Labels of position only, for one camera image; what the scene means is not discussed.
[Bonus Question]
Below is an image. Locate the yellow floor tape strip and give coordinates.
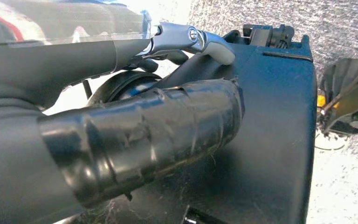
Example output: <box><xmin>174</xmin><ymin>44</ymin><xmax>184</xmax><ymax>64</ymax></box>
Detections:
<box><xmin>317</xmin><ymin>94</ymin><xmax>341</xmax><ymax>109</ymax></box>

